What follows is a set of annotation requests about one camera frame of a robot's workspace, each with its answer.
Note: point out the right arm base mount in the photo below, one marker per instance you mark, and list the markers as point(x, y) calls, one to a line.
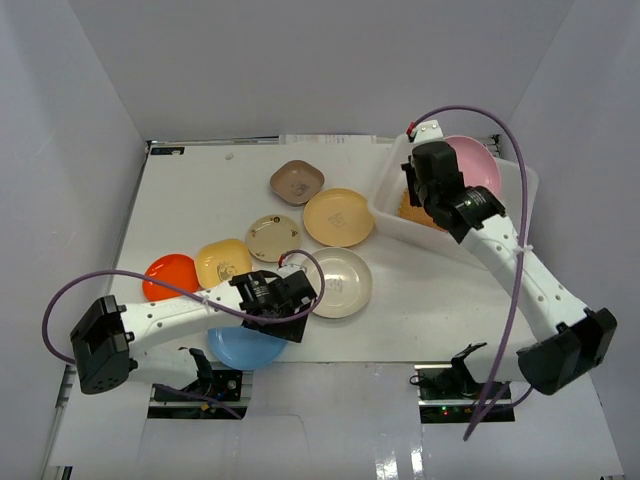
point(447, 393)

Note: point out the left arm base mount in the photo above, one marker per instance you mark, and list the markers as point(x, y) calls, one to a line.
point(215, 394)

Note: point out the black label sticker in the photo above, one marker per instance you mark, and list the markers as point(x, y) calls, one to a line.
point(166, 151)

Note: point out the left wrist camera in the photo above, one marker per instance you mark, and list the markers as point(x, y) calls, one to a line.
point(290, 265)

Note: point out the yellow square panda plate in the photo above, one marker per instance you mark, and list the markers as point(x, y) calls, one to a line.
point(219, 262)

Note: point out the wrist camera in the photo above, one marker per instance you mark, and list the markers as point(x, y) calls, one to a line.
point(290, 265)
point(424, 132)

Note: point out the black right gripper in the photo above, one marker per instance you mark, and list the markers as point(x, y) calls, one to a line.
point(409, 169)

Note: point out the woven bamboo fan-shaped tray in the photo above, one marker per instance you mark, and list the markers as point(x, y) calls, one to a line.
point(415, 214)

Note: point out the white plastic bin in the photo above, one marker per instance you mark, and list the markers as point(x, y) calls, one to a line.
point(388, 191)

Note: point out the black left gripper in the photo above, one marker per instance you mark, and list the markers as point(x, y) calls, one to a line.
point(293, 318)

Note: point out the brown square plate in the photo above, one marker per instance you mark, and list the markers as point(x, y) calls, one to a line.
point(296, 182)

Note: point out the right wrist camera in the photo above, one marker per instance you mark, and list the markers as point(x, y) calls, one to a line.
point(424, 132)

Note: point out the orange round plate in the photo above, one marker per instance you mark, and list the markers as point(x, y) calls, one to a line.
point(175, 269)

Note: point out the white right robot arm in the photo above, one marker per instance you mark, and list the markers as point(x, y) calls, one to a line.
point(571, 338)

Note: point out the beige floral small plate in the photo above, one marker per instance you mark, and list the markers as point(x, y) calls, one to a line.
point(270, 236)

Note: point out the blue round plate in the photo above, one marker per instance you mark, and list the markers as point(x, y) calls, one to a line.
point(244, 349)

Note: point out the yellow round plate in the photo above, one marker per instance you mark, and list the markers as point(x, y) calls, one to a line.
point(338, 217)

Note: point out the cream round plate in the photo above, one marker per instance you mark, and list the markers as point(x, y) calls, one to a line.
point(348, 283)

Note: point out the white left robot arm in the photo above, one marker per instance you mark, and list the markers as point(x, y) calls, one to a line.
point(115, 343)

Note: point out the pink round plate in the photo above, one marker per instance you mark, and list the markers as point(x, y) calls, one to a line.
point(477, 164)

